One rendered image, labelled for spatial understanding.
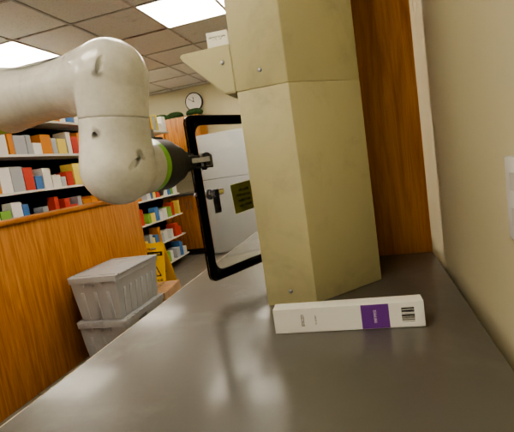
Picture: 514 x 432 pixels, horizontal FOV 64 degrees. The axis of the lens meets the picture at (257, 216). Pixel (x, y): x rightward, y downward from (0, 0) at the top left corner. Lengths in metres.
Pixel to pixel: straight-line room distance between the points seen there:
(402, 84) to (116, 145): 0.85
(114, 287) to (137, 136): 2.48
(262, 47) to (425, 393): 0.68
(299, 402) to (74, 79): 0.53
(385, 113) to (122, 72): 0.81
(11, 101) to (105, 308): 2.46
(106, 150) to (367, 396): 0.48
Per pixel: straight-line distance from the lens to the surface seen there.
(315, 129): 0.90
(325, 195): 0.91
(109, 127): 0.61
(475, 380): 0.64
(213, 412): 0.61
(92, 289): 3.15
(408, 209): 1.25
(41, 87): 0.73
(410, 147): 1.23
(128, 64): 0.62
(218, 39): 1.04
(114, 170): 0.60
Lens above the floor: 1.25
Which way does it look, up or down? 7 degrees down
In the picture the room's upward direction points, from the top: 8 degrees counter-clockwise
